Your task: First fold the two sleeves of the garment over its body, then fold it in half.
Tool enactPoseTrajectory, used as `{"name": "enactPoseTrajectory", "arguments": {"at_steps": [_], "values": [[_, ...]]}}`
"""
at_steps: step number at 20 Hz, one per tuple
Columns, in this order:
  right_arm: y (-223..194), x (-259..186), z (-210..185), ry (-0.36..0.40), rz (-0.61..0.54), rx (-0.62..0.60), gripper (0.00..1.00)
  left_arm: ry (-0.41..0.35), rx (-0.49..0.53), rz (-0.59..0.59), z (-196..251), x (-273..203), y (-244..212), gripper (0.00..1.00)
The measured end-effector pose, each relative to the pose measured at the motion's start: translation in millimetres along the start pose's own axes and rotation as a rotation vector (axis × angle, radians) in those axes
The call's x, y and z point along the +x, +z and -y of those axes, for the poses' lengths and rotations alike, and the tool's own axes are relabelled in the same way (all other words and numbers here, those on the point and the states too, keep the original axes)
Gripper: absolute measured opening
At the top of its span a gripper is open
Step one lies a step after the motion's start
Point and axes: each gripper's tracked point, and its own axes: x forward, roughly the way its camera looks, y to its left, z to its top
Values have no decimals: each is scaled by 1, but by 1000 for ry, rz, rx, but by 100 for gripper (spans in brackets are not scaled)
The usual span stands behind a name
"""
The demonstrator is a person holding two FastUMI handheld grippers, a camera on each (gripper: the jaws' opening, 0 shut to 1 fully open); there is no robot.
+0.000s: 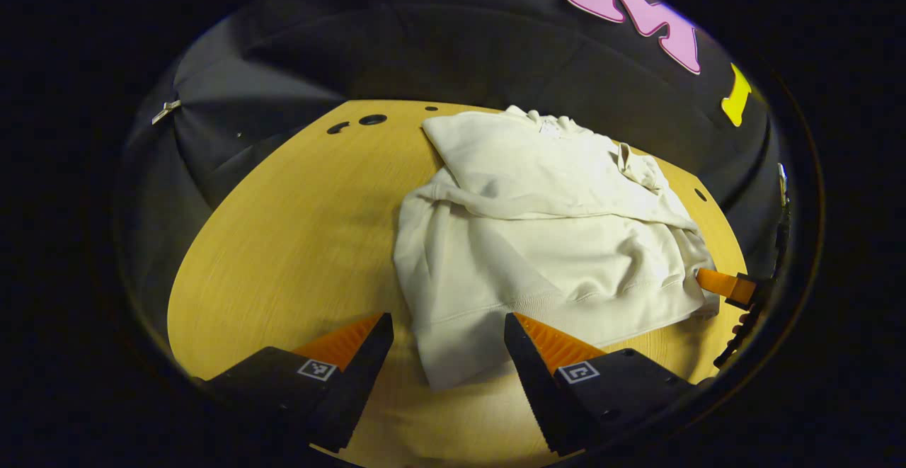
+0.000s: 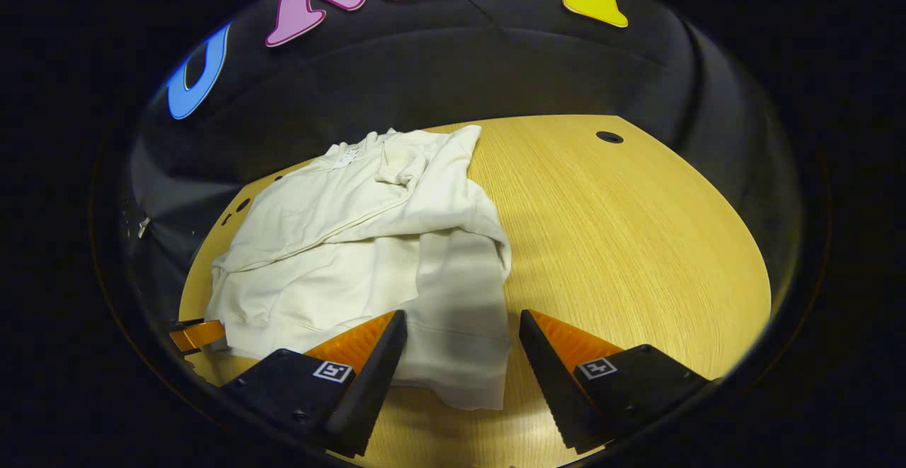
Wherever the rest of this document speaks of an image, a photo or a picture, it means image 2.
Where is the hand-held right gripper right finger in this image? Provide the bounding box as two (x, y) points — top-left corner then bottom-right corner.
(519, 309), (712, 455)

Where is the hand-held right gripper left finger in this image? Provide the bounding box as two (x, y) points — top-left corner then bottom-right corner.
(221, 309), (409, 458)

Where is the white long-sleeved garment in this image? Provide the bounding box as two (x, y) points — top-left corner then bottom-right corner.
(205, 125), (512, 411)

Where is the black backdrop cloth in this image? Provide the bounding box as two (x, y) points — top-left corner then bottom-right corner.
(127, 0), (804, 299)

